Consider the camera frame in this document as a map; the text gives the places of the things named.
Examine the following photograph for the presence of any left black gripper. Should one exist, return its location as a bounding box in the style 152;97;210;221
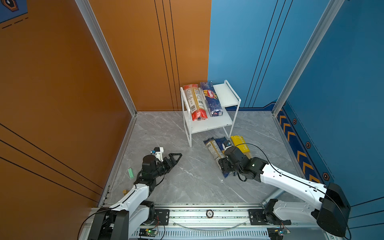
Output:
151;153;181;181

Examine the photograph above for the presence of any blue yellow spaghetti bag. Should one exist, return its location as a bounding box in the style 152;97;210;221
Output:
215;137;228;152

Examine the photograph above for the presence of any red spaghetti bag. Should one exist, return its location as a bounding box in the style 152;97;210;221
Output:
183;84;208;121

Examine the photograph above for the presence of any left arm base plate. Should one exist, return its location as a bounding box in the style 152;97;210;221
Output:
142;209;170;226

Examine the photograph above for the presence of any round rail knob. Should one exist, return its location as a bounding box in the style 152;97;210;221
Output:
206;210;214;219

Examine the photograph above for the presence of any aluminium front rail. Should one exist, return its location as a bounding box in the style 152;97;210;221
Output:
78;204;337;240

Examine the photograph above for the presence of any clear white-label spaghetti bag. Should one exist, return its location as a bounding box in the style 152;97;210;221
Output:
204;138;230;178

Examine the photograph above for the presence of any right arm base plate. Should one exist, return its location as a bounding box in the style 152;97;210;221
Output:
248;209;292;226

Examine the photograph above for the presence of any green connector block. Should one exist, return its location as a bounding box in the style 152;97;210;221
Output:
128;168;135;179

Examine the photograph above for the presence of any silver metal cylinder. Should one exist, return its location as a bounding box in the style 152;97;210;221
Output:
261;188;285;207

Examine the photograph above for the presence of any right circuit board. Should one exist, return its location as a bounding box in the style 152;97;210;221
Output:
267;228;290;240

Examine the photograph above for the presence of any circuit board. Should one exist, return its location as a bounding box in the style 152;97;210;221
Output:
139;228;159;239
267;228;290;240

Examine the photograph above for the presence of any blue Barilla spaghetti bag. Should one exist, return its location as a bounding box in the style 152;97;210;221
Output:
200;82;223;117

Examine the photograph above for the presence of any white two-tier shelf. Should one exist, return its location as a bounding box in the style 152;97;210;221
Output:
180;80;242;147

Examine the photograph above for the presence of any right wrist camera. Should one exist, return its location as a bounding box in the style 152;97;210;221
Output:
222;140;233;150

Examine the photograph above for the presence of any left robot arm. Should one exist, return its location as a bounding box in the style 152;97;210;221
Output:
88;153;183;240

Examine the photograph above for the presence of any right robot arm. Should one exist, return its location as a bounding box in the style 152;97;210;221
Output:
219;146;351;238

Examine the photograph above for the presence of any left circuit board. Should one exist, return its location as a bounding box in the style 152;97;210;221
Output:
139;228;159;239

